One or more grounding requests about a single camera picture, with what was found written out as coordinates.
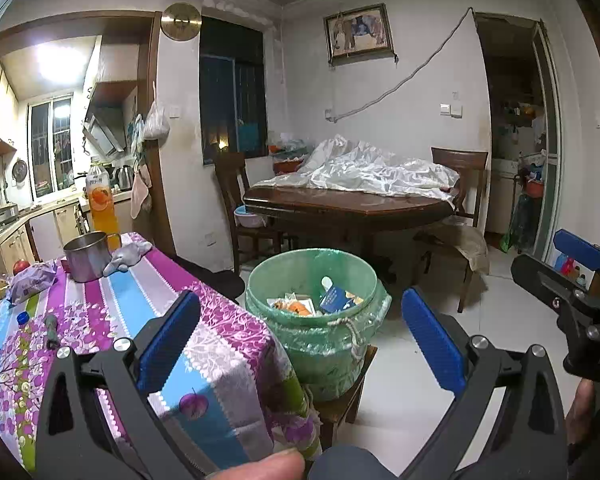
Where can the wooden stool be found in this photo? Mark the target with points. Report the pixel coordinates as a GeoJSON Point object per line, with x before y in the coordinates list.
{"type": "Point", "coordinates": [347, 400]}

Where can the orange juice bottle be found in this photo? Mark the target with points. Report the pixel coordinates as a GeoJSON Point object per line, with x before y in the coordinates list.
{"type": "Point", "coordinates": [101, 210]}

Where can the dark blue packet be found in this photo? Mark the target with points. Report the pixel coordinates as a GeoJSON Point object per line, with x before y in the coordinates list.
{"type": "Point", "coordinates": [337, 300]}

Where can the blue bottle cap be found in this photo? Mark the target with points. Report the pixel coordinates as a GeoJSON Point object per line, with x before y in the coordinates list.
{"type": "Point", "coordinates": [24, 318]}

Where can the green lined trash bin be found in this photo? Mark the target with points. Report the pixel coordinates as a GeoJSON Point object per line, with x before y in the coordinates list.
{"type": "Point", "coordinates": [320, 360]}

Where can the double white wall switch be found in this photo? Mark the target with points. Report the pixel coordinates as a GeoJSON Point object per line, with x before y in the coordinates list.
{"type": "Point", "coordinates": [451, 109]}

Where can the gold round wall clock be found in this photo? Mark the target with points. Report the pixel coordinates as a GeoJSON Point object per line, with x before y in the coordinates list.
{"type": "Point", "coordinates": [181, 21]}

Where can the hanging pale blue bag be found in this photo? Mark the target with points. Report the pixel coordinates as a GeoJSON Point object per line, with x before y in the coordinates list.
{"type": "Point", "coordinates": [136, 132]}

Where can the red apple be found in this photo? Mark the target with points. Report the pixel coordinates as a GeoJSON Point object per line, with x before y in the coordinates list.
{"type": "Point", "coordinates": [22, 267]}

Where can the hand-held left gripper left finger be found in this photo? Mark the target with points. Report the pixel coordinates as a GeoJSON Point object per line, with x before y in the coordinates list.
{"type": "Point", "coordinates": [167, 345]}

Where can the grey plush toy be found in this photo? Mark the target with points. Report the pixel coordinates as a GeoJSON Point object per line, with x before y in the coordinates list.
{"type": "Point", "coordinates": [125, 257]}

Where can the pink hanging towel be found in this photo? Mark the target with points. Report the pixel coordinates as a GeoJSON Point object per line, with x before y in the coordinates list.
{"type": "Point", "coordinates": [140, 190]}

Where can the red bucket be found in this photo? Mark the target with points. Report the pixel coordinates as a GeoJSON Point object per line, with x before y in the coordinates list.
{"type": "Point", "coordinates": [535, 187]}

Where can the dark room window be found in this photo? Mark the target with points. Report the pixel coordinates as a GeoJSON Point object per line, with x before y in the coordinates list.
{"type": "Point", "coordinates": [232, 85]}

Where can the steel range hood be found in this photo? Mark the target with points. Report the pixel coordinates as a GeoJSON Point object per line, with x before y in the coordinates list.
{"type": "Point", "coordinates": [105, 132]}

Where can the framed elephant picture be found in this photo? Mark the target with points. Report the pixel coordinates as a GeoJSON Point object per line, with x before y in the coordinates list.
{"type": "Point", "coordinates": [359, 32]}

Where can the hanging round pan lid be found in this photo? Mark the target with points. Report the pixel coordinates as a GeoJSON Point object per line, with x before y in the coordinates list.
{"type": "Point", "coordinates": [19, 171]}

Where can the person's right hand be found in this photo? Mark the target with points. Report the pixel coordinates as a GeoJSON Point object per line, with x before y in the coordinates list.
{"type": "Point", "coordinates": [582, 415]}

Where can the kitchen counter with cabinets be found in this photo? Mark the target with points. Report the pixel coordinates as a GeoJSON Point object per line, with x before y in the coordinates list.
{"type": "Point", "coordinates": [45, 232]}

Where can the small orange white wrapper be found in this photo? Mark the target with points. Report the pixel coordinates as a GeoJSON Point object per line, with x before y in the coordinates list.
{"type": "Point", "coordinates": [297, 307]}

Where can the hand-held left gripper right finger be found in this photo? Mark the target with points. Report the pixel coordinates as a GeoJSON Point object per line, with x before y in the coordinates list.
{"type": "Point", "coordinates": [435, 342]}

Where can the steel electric kettle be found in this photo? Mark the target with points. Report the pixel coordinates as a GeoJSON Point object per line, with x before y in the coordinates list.
{"type": "Point", "coordinates": [124, 177]}

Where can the person's left hand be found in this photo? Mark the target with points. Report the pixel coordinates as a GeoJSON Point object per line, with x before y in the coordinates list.
{"type": "Point", "coordinates": [265, 466]}

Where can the dark grey cloth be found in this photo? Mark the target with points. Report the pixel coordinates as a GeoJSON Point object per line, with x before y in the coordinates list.
{"type": "Point", "coordinates": [352, 465]}

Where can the dark wooden chair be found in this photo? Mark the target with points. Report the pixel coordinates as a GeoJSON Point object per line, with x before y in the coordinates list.
{"type": "Point", "coordinates": [230, 175]}

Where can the purple wet wipes pack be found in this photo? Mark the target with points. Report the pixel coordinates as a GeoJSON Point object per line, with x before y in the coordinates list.
{"type": "Point", "coordinates": [32, 282]}

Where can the purple floral tablecloth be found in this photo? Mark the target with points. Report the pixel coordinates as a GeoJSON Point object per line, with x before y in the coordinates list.
{"type": "Point", "coordinates": [230, 355]}

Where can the steel countertop appliance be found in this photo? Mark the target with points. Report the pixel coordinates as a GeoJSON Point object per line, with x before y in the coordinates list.
{"type": "Point", "coordinates": [7, 216]}

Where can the barred kitchen window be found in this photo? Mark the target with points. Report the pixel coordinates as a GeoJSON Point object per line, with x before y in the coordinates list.
{"type": "Point", "coordinates": [50, 145]}

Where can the wall cabinet above hood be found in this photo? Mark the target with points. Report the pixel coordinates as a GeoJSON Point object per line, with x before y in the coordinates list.
{"type": "Point", "coordinates": [115, 75]}

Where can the blue pink basin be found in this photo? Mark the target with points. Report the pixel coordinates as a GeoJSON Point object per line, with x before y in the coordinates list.
{"type": "Point", "coordinates": [250, 217]}

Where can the white plastic sheet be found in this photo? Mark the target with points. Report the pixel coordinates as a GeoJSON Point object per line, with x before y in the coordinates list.
{"type": "Point", "coordinates": [370, 170]}

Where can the red plastic bowl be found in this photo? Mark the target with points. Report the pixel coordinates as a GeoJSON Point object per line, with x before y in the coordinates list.
{"type": "Point", "coordinates": [287, 166]}

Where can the glass sliding door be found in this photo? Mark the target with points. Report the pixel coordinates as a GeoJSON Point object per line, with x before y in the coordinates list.
{"type": "Point", "coordinates": [547, 160]}

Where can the brown wooden chair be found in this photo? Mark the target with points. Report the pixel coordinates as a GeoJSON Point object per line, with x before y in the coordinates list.
{"type": "Point", "coordinates": [460, 165]}

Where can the hanging white plastic bag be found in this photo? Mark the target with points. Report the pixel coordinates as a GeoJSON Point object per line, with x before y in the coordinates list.
{"type": "Point", "coordinates": [156, 122]}

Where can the metal mug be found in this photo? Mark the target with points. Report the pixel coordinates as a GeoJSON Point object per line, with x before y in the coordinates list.
{"type": "Point", "coordinates": [87, 260]}

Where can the kitchen ceiling light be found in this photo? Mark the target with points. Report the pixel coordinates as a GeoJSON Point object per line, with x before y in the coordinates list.
{"type": "Point", "coordinates": [57, 62]}

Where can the beige cloth on chair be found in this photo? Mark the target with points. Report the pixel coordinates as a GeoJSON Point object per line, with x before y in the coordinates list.
{"type": "Point", "coordinates": [472, 250]}

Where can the dark wooden table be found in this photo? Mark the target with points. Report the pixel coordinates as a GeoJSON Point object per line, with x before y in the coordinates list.
{"type": "Point", "coordinates": [350, 205]}

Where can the green plastic bag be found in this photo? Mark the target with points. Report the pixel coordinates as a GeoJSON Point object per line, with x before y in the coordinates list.
{"type": "Point", "coordinates": [520, 225]}

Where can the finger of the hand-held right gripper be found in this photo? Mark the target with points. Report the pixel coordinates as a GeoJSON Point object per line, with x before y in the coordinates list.
{"type": "Point", "coordinates": [540, 277]}
{"type": "Point", "coordinates": [577, 247]}

